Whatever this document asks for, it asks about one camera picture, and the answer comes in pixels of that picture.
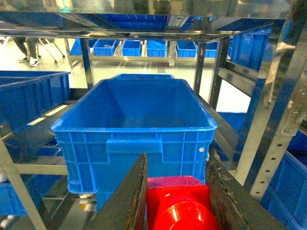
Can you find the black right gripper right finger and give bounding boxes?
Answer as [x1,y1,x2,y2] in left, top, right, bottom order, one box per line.
[205,156,287,230]

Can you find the large blue crate on shelf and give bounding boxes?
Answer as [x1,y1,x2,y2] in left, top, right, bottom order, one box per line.
[51,78,217,207]

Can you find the blue crate left on shelf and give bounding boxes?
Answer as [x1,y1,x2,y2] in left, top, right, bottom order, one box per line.
[0,70,71,132]

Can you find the steel shelf cart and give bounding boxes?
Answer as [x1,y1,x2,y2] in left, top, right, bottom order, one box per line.
[0,0,307,230]

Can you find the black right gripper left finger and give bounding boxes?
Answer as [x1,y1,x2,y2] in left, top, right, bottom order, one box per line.
[83,153,148,230]

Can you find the red toy block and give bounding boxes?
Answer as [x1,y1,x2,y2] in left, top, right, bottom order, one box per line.
[146,176,220,230]

